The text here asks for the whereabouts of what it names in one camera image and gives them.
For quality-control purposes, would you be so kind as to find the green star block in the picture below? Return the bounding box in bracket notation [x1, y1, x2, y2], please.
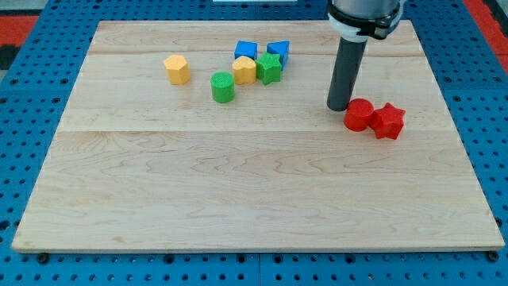
[255, 52, 282, 85]

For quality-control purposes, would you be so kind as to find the red star block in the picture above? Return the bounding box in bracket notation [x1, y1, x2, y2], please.
[369, 102, 406, 140]

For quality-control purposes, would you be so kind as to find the green cylinder block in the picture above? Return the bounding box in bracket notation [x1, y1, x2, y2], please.
[210, 71, 235, 103]

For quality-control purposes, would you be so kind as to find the wooden board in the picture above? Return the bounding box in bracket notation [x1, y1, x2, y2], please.
[12, 21, 505, 253]

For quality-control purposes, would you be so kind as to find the yellow heart block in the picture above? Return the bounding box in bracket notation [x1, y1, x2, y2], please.
[232, 56, 256, 85]

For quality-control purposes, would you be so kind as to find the blue cube block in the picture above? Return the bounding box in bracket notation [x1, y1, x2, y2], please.
[234, 41, 258, 60]

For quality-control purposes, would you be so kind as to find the blue triangle block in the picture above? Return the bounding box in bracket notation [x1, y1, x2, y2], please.
[267, 41, 291, 71]

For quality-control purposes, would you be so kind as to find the yellow hexagon block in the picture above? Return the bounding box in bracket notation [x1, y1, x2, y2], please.
[164, 54, 191, 85]

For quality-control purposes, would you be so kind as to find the red cylinder block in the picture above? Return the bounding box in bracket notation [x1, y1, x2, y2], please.
[344, 99, 374, 132]

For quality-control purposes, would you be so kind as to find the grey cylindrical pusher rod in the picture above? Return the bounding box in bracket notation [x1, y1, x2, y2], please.
[326, 38, 366, 111]

